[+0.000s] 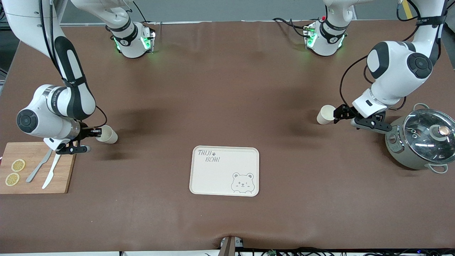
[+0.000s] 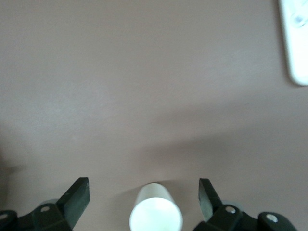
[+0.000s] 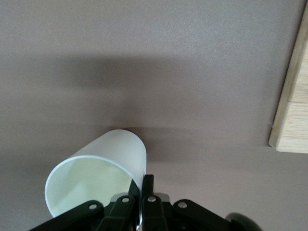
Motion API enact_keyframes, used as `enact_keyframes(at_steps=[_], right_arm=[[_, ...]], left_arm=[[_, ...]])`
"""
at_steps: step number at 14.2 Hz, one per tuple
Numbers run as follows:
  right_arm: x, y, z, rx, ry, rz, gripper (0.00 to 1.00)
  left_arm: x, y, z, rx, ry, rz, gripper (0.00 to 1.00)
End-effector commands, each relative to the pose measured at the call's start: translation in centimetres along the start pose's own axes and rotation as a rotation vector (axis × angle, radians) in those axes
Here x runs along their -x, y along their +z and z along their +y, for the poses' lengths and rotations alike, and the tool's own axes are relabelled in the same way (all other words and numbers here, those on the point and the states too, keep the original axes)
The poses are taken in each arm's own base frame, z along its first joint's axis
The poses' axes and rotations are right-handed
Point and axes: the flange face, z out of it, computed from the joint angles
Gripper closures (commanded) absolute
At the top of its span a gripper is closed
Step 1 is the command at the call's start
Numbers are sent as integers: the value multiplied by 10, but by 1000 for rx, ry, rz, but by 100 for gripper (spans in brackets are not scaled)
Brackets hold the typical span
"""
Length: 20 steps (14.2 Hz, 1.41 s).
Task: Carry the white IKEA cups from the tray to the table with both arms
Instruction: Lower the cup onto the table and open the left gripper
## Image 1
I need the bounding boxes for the white paper cup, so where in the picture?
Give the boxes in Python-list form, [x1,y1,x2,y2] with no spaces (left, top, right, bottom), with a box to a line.
[316,105,336,125]
[95,125,118,144]

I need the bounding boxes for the white plastic utensil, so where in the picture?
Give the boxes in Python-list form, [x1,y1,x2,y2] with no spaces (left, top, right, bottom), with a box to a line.
[42,153,62,190]

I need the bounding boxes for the grey plastic utensil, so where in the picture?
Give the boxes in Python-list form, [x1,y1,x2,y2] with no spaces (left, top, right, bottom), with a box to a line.
[26,149,53,183]

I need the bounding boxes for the wooden cutting board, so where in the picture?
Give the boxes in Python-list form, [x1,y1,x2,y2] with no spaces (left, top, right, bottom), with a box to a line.
[0,142,76,194]

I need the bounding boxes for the pale green electric pot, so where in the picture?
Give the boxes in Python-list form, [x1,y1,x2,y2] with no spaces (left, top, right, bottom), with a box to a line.
[385,103,455,174]

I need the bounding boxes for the glass pot lid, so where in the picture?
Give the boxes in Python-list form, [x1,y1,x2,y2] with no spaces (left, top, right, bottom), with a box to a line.
[403,108,455,165]

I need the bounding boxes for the white bear print tray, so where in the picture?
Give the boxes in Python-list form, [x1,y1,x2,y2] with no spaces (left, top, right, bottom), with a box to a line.
[189,145,260,197]

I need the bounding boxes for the metal table edge clamp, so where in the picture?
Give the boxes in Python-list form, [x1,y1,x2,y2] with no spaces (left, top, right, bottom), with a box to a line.
[219,236,244,256]

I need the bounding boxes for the black arm base cables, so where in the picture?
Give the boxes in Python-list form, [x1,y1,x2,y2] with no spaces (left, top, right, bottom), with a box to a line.
[272,17,310,38]

